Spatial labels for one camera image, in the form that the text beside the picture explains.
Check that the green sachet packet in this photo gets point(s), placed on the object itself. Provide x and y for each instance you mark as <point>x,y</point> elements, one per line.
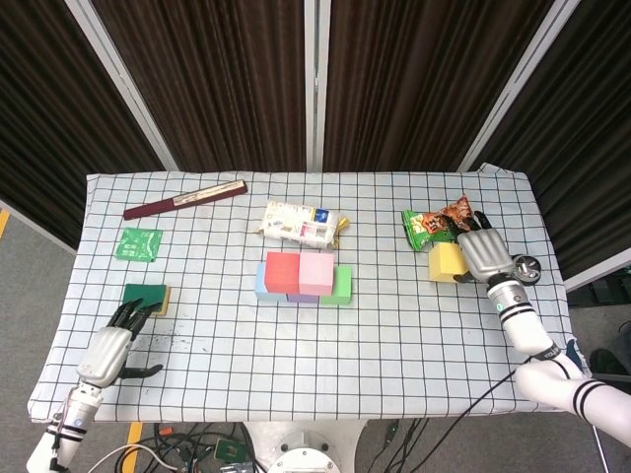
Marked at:
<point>139,244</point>

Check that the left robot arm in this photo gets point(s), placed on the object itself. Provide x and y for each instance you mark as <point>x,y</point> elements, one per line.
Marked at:
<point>69,424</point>

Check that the purple foam cube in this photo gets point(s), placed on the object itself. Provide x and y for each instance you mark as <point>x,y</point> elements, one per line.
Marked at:
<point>303,297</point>

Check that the black round metal cap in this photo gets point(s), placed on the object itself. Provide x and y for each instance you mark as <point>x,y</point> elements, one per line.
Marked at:
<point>528,268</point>

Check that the white biscuit package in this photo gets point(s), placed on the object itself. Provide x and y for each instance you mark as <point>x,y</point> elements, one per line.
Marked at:
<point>301,224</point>

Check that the yellow foam cube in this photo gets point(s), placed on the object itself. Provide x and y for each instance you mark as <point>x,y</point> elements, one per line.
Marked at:
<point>443,261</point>

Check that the dark brown partition panel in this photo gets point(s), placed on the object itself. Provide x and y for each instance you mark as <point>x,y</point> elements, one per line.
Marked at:
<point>212,84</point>
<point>49,123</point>
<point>591,148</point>
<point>409,84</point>

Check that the green orange snack bag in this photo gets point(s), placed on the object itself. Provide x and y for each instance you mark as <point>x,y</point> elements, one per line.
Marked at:
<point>424,226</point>

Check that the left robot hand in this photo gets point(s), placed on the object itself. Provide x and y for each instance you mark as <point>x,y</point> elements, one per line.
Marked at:
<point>106,352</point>

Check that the green foam cube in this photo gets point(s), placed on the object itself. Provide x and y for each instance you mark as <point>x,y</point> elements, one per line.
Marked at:
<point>342,286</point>

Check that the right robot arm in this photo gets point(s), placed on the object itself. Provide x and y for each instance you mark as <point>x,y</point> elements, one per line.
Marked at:
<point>532,335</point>

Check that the grey partition base rail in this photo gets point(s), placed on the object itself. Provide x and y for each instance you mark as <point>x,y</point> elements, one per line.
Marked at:
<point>596,275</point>
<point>34,224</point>

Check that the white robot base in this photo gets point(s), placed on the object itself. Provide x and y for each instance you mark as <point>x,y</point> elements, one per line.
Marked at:
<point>305,443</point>

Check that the red foam cube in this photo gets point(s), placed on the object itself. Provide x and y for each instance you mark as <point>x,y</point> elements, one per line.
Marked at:
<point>282,271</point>

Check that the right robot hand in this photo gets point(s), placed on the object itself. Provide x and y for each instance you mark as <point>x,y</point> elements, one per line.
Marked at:
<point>485,253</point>

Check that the dark red folded fan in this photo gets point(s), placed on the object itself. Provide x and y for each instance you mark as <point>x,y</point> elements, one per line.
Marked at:
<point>185,199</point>

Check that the green yellow sponge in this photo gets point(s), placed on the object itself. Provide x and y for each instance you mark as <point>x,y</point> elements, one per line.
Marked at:
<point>145,291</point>

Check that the grey partition post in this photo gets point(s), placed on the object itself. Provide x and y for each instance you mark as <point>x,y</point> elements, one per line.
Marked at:
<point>123,93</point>
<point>315,84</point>
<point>517,84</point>

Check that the pink foam cube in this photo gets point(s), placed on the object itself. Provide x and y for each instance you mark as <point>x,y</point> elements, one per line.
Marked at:
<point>316,271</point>

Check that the light blue foam cube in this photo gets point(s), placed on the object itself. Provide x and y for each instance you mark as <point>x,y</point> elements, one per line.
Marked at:
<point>259,288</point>

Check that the green circuit board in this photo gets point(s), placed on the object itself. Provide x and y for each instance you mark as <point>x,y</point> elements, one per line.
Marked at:
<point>229,449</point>

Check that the white checkered tablecloth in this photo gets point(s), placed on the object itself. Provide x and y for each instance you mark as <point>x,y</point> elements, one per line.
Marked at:
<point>296,359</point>

